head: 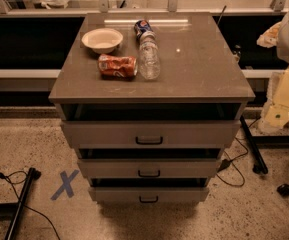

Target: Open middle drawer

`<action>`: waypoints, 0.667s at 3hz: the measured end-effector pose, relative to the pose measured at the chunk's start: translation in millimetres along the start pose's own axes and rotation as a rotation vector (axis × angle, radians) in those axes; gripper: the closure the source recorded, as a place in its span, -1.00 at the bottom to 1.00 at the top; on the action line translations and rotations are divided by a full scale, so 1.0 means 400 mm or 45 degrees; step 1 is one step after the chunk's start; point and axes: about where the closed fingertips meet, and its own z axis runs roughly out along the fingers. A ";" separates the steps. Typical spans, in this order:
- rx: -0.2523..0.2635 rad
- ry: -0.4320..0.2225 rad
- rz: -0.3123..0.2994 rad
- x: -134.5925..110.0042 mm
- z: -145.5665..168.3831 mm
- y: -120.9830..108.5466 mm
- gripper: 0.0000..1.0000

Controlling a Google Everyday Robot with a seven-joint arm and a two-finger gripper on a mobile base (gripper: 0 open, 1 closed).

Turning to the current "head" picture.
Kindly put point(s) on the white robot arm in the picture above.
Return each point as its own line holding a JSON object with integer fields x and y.
{"x": 275, "y": 112}

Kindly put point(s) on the grey drawer cabinet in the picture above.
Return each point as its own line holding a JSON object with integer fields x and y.
{"x": 200, "y": 80}

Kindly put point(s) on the grey top drawer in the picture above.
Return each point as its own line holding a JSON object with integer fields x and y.
{"x": 154, "y": 134}

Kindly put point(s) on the clear plastic bottle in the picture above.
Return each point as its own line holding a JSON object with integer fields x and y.
{"x": 148, "y": 56}

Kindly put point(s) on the crushed orange soda can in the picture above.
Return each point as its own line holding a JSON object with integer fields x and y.
{"x": 114, "y": 66}

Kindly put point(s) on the white bowl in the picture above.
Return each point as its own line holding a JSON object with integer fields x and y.
{"x": 102, "y": 40}

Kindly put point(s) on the blue pepsi can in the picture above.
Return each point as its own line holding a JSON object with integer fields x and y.
{"x": 142, "y": 27}

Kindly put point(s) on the blue tape cross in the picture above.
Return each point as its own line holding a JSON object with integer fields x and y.
{"x": 66, "y": 185}

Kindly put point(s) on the black stand leg right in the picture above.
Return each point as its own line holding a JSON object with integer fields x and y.
{"x": 259, "y": 164}

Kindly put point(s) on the black stand leg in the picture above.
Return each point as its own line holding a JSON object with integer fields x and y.
{"x": 259, "y": 164}
{"x": 13, "y": 211}

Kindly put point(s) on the black stand leg left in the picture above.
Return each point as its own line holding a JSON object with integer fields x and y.
{"x": 13, "y": 211}

